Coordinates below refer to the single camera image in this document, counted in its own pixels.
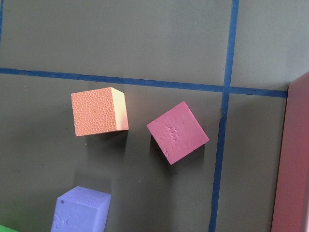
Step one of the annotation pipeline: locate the orange block right side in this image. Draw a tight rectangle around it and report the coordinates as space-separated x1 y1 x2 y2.
71 87 129 136

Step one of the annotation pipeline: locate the purple block right side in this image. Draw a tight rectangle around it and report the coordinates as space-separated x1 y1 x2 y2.
51 186 112 232

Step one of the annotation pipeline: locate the pink plastic tray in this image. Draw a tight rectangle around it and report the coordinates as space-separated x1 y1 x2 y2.
271 73 309 232

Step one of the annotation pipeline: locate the green foam block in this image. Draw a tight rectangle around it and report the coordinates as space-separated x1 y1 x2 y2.
0 225 18 232

